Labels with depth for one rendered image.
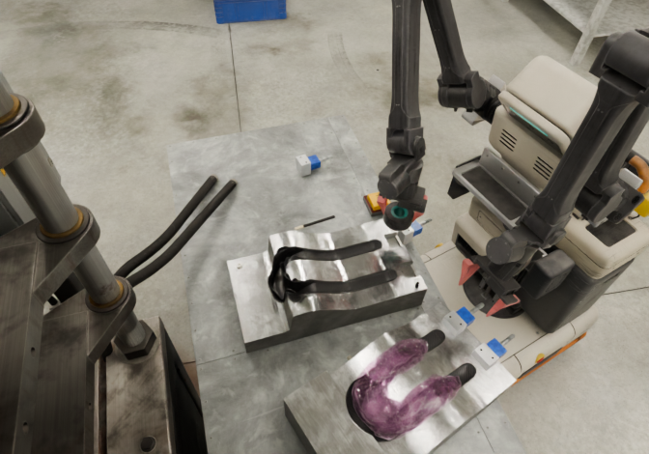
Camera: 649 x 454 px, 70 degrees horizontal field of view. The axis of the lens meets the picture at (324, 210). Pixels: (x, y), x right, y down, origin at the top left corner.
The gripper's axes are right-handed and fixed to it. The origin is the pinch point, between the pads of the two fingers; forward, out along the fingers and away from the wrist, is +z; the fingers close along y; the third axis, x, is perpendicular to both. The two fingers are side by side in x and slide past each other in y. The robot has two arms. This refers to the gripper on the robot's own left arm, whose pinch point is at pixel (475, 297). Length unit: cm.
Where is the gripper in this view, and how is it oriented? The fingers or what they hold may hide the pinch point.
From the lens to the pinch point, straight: 118.6
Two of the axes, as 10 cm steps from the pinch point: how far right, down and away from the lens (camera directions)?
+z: -4.2, 7.5, 5.2
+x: 7.6, -0.3, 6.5
